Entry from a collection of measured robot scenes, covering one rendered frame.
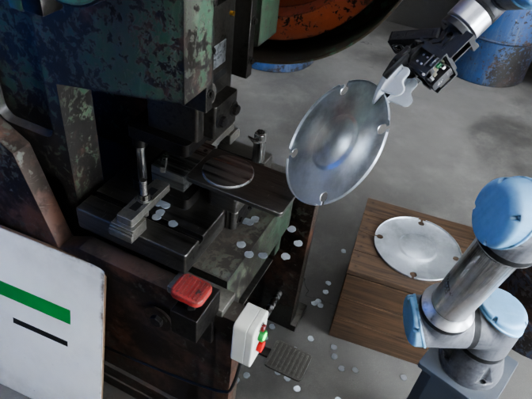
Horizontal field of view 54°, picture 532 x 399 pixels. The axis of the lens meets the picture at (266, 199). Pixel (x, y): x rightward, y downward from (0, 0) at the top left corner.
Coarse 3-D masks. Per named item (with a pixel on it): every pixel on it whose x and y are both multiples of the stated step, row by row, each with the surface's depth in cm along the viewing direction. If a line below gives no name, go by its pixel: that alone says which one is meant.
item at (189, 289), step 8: (184, 280) 101; (192, 280) 102; (200, 280) 102; (176, 288) 100; (184, 288) 100; (192, 288) 100; (200, 288) 100; (208, 288) 101; (176, 296) 99; (184, 296) 99; (192, 296) 99; (200, 296) 99; (208, 296) 100; (192, 304) 98; (200, 304) 98
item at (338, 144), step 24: (336, 96) 117; (360, 96) 111; (384, 96) 104; (312, 120) 121; (336, 120) 113; (360, 120) 108; (384, 120) 102; (312, 144) 117; (336, 144) 110; (360, 144) 105; (384, 144) 100; (288, 168) 121; (312, 168) 114; (336, 168) 108; (360, 168) 102; (312, 192) 111; (336, 192) 105
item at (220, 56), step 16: (224, 0) 103; (224, 16) 105; (224, 32) 107; (224, 48) 109; (224, 64) 112; (224, 80) 115; (224, 96) 113; (160, 112) 113; (176, 112) 111; (192, 112) 109; (208, 112) 111; (224, 112) 114; (160, 128) 116; (176, 128) 114; (192, 128) 112; (208, 128) 113; (224, 128) 117
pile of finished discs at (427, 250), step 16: (384, 224) 181; (400, 224) 182; (416, 224) 182; (432, 224) 183; (384, 240) 175; (400, 240) 175; (416, 240) 175; (432, 240) 177; (448, 240) 178; (384, 256) 169; (400, 256) 170; (416, 256) 170; (432, 256) 170; (448, 256) 172; (400, 272) 164; (416, 272) 165; (432, 272) 166
